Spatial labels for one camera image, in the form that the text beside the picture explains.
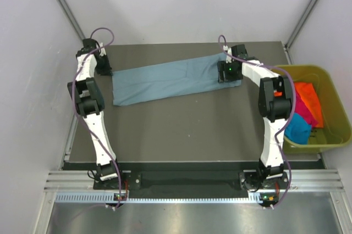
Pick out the light blue t shirt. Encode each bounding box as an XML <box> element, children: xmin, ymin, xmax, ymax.
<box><xmin>112</xmin><ymin>53</ymin><xmax>241</xmax><ymax>106</ymax></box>

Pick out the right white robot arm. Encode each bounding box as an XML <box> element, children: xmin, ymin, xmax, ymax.
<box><xmin>217</xmin><ymin>44</ymin><xmax>295</xmax><ymax>188</ymax></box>

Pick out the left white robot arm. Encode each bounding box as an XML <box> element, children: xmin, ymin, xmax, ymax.
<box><xmin>67</xmin><ymin>38</ymin><xmax>125</xmax><ymax>188</ymax></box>

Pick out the orange t shirt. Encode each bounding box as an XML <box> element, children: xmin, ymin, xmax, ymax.
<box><xmin>294</xmin><ymin>82</ymin><xmax>324</xmax><ymax>128</ymax></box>

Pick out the magenta t shirt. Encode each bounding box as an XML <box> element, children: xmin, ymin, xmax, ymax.
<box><xmin>295</xmin><ymin>92</ymin><xmax>318</xmax><ymax>127</ymax></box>

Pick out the bright blue t shirt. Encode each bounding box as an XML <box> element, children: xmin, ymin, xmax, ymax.
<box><xmin>284</xmin><ymin>113</ymin><xmax>312</xmax><ymax>144</ymax></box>

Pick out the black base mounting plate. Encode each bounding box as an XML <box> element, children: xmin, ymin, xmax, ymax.
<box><xmin>92</xmin><ymin>161</ymin><xmax>291</xmax><ymax>199</ymax></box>

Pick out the olive green plastic bin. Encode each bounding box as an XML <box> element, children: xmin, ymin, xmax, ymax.
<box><xmin>274</xmin><ymin>65</ymin><xmax>351</xmax><ymax>154</ymax></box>

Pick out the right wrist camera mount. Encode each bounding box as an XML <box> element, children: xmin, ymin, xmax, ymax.
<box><xmin>223</xmin><ymin>46</ymin><xmax>232</xmax><ymax>64</ymax></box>

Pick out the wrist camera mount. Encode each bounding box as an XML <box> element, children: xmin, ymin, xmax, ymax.
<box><xmin>223</xmin><ymin>46</ymin><xmax>232</xmax><ymax>64</ymax></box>
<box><xmin>99</xmin><ymin>42</ymin><xmax>107</xmax><ymax>57</ymax></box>

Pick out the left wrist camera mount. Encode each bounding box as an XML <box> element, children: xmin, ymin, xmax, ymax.
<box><xmin>99</xmin><ymin>42</ymin><xmax>107</xmax><ymax>57</ymax></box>

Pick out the left aluminium corner post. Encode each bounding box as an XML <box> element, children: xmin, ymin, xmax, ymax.
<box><xmin>56</xmin><ymin>0</ymin><xmax>86</xmax><ymax>47</ymax></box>

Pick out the aluminium corner post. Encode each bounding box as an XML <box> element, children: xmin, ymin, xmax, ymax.
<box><xmin>56</xmin><ymin>0</ymin><xmax>86</xmax><ymax>47</ymax></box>
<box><xmin>284</xmin><ymin>0</ymin><xmax>319</xmax><ymax>54</ymax></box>

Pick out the aluminium frame rail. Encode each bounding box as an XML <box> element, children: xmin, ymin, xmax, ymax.
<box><xmin>44</xmin><ymin>169</ymin><xmax>344</xmax><ymax>192</ymax></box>

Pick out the slotted grey cable duct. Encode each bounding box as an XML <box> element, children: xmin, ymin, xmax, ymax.
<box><xmin>54</xmin><ymin>191</ymin><xmax>278</xmax><ymax>204</ymax></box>

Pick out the right aluminium corner post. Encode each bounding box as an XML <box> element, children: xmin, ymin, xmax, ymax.
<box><xmin>284</xmin><ymin>0</ymin><xmax>319</xmax><ymax>54</ymax></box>

